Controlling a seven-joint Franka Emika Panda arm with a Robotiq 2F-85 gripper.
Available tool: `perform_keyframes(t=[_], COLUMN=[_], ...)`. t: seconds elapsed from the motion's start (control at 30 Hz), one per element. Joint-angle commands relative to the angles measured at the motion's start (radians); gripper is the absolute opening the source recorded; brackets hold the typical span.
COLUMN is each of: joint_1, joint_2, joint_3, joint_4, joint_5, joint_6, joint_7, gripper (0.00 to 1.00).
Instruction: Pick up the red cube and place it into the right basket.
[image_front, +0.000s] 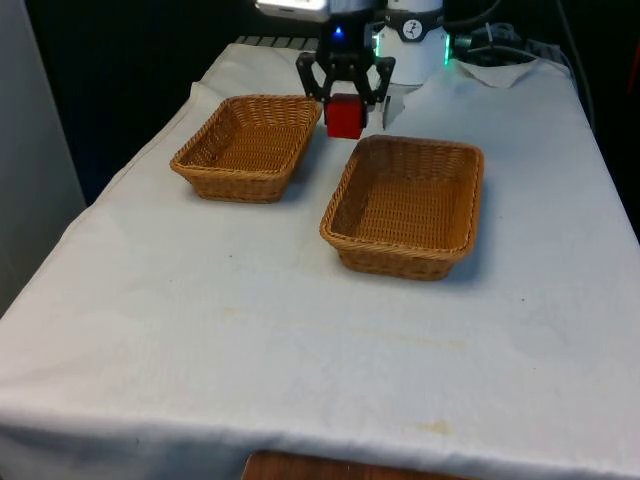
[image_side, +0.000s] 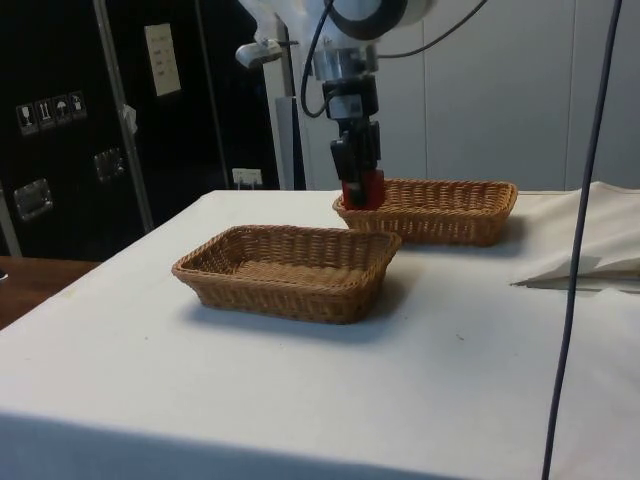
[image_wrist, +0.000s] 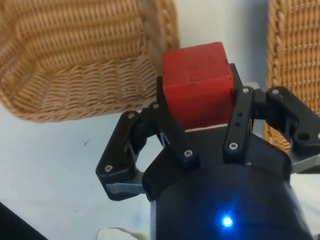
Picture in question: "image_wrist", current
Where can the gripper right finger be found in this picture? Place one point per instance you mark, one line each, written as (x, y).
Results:
(241, 120)

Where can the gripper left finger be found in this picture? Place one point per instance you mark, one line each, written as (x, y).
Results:
(117, 150)

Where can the red cube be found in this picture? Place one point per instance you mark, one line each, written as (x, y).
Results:
(197, 87)

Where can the wicker basket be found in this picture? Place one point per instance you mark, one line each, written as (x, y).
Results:
(75, 62)
(292, 50)

